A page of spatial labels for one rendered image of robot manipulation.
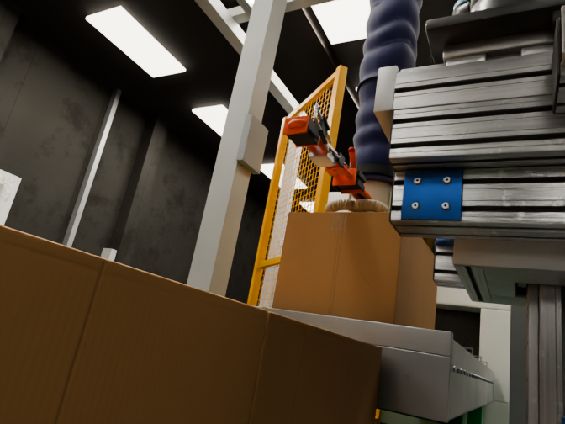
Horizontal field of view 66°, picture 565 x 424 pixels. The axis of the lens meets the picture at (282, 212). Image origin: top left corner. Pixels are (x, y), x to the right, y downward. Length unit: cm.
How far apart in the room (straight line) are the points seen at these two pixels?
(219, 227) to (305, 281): 111
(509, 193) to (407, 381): 64
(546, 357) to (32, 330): 76
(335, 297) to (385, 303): 15
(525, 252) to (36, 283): 67
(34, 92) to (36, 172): 109
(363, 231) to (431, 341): 39
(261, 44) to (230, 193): 102
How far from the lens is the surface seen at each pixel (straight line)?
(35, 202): 680
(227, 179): 253
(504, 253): 78
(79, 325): 38
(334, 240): 140
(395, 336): 122
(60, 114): 712
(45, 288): 36
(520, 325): 176
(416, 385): 121
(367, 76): 192
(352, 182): 147
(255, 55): 294
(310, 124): 121
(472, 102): 75
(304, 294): 140
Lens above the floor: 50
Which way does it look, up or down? 17 degrees up
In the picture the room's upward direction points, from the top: 10 degrees clockwise
